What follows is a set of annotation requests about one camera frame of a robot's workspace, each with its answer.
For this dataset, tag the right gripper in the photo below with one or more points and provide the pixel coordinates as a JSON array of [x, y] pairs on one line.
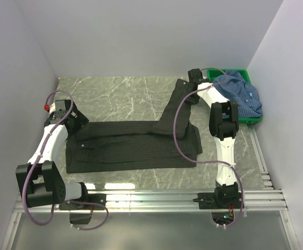
[[193, 101]]

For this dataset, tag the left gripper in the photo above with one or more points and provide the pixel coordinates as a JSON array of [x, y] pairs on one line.
[[80, 121]]

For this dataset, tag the black pinstripe long sleeve shirt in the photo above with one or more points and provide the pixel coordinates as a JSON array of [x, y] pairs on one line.
[[170, 142]]

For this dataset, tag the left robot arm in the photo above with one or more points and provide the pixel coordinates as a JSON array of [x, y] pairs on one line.
[[39, 180]]

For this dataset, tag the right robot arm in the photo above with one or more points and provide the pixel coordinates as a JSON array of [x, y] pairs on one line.
[[223, 126]]

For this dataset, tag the blue checked long sleeve shirt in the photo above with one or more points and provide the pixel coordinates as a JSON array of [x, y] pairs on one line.
[[242, 96]]

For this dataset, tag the green plastic bin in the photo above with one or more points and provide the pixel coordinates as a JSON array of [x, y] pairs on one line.
[[253, 120]]

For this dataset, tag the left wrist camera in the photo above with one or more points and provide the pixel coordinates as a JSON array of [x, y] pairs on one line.
[[50, 108]]

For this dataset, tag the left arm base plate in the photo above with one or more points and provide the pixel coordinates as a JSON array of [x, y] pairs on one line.
[[81, 211]]

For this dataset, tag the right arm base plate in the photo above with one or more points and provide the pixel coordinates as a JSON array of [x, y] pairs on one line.
[[225, 208]]

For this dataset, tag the aluminium mounting rail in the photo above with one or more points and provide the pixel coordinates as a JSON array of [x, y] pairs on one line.
[[166, 219]]

